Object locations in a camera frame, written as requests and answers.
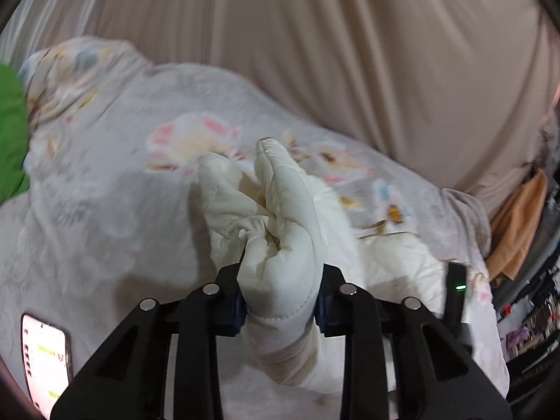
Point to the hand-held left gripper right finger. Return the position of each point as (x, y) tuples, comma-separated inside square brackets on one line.
[(321, 310)]

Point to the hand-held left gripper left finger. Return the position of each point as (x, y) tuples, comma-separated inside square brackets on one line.
[(236, 310)]

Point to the cream quilted jacket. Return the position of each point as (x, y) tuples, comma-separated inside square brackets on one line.
[(284, 236)]

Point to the orange cloth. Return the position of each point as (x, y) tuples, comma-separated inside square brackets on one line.
[(518, 223)]

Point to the grey floral blanket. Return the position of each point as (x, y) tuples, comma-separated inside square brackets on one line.
[(109, 183)]

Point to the smartphone with lit screen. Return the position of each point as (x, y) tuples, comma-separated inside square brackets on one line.
[(46, 358)]

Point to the beige curtain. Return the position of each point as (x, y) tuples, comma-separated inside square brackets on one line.
[(350, 52)]

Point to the green pillow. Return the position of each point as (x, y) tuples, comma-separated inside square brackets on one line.
[(11, 140)]

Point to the silver satin curtain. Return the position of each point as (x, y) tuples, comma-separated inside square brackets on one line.
[(52, 4)]

